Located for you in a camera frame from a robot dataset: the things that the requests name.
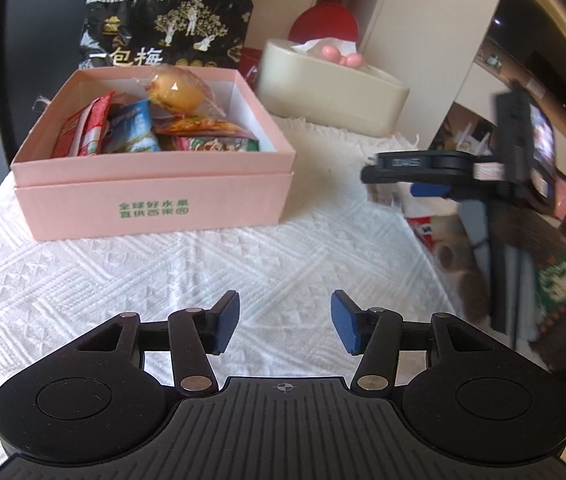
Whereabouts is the small red snack packet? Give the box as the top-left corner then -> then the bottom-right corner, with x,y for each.
407,216 -> 444,252

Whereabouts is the colourful biscuit ball packet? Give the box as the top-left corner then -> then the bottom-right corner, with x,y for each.
172,136 -> 260,152

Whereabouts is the blue seaweed snack packet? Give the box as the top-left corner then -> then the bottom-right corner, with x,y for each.
100,100 -> 161,154

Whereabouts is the bun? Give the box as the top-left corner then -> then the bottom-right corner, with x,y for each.
136,65 -> 225,118

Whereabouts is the sesame bar clear packet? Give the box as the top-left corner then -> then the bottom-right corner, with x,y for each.
367,183 -> 402,208

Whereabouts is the red quail egg pouch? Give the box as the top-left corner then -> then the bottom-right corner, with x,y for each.
153,117 -> 256,139

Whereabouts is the long red snack packet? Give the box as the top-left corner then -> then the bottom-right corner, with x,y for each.
51,92 -> 115,158

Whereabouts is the gloved right hand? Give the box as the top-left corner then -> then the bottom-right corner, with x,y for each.
435,200 -> 566,375

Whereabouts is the pink cardboard box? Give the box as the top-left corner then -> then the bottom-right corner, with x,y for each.
12,66 -> 295,240

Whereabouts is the cream tissue box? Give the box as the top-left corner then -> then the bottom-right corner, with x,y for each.
255,39 -> 410,136

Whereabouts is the white textured tablecloth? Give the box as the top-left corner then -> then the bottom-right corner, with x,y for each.
0,119 -> 460,465

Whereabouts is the red round lid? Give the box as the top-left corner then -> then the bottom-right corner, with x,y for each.
287,2 -> 359,44

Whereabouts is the black plum snack bag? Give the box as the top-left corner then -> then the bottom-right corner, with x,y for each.
79,0 -> 254,70

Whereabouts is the black tall cabinet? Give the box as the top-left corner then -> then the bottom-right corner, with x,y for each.
0,0 -> 85,158

